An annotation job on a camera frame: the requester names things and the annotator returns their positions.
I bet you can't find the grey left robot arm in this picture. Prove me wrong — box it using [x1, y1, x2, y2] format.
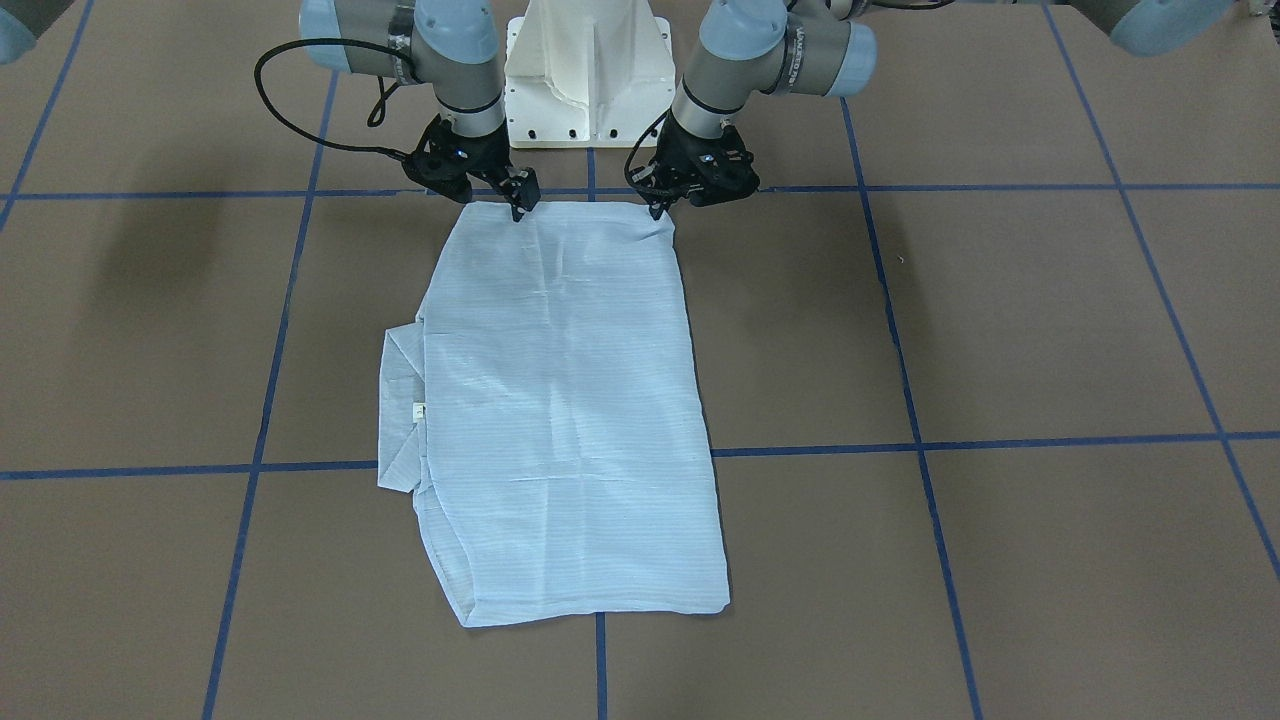
[625, 1, 943, 220]

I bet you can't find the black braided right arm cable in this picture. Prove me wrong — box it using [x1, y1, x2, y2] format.
[253, 38, 416, 161]

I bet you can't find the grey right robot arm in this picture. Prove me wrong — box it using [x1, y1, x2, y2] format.
[253, 1, 541, 222]

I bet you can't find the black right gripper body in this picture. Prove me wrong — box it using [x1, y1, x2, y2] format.
[402, 115, 541, 209]

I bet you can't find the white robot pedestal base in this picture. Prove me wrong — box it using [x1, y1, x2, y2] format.
[504, 1, 677, 149]

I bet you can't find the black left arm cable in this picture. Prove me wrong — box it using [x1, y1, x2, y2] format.
[625, 108, 671, 191]

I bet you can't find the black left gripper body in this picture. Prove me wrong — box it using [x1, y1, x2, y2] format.
[630, 111, 760, 208]

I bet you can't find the light blue striped button shirt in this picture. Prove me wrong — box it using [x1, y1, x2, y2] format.
[378, 201, 730, 629]

